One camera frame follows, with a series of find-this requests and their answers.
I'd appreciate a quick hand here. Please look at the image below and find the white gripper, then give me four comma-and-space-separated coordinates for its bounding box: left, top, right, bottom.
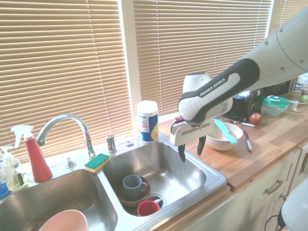
169, 118, 216, 164

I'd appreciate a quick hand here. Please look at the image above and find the teal spatula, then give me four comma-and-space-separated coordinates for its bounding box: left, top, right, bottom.
214, 118, 239, 146

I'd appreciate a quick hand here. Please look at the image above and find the stainless steel double sink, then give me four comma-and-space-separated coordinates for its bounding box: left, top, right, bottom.
0, 133, 229, 231

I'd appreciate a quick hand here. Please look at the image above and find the small chrome sink knob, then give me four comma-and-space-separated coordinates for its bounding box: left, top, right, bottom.
65, 155, 77, 168

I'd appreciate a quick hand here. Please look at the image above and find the white ceramic bowl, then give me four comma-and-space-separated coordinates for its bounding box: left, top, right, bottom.
206, 122, 244, 152

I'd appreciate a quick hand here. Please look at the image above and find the white blue cleaner canister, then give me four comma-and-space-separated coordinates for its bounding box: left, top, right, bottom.
136, 100, 160, 144

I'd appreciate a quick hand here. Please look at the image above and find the silver metal utensil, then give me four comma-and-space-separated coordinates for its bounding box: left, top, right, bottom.
232, 120, 257, 128

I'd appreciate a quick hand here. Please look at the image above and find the grey ceramic mug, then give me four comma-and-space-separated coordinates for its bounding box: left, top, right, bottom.
122, 175, 149, 201

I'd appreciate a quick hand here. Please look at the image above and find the red apple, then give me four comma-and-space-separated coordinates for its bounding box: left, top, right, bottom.
248, 112, 262, 125

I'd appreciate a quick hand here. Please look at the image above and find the black toaster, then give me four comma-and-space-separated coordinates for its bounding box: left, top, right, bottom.
231, 88, 264, 119

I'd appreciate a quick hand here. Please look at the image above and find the red plastic cup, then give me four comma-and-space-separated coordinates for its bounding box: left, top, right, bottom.
137, 200, 161, 217

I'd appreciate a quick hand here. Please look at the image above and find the brown wooden bowl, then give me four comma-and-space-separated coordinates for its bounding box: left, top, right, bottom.
114, 176, 152, 208

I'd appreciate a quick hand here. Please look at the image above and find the white kitchen cabinet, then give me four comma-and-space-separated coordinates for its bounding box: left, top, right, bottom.
154, 141, 308, 231

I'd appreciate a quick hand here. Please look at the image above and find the green yellow sponge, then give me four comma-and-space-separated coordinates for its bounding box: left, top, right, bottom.
84, 153, 111, 174

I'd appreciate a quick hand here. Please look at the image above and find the green lidded food container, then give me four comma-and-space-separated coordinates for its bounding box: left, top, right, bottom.
261, 95, 291, 116

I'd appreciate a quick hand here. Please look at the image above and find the wide wooden window blind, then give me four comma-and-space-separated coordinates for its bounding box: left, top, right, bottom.
0, 0, 134, 165
132, 0, 273, 116

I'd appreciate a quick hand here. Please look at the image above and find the black microwave oven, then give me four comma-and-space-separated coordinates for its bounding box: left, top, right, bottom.
264, 77, 298, 96

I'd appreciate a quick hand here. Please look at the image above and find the clear plastic container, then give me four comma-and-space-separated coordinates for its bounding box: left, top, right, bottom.
287, 90, 308, 113

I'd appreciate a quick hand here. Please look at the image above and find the chrome kitchen faucet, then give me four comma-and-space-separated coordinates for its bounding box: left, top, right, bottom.
35, 114, 97, 160

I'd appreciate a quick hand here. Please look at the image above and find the pink bowl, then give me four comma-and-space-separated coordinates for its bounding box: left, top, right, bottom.
38, 209, 89, 231

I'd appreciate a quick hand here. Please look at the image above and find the red spray bottle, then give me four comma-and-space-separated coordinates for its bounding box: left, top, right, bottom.
10, 125, 53, 183

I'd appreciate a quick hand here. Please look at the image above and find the narrow wooden window blind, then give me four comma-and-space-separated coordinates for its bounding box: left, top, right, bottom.
271, 0, 308, 32

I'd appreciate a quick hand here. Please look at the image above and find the clear hand soap bottle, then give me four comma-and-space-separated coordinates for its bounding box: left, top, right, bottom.
0, 145, 30, 192

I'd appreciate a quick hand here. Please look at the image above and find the red handled silver knife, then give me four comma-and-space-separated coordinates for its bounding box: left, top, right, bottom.
243, 129, 253, 153

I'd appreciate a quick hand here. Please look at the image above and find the brass drawer handle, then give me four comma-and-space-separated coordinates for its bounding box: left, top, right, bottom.
265, 179, 284, 195

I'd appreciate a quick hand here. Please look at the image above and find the black cable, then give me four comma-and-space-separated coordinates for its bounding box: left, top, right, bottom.
264, 213, 286, 231

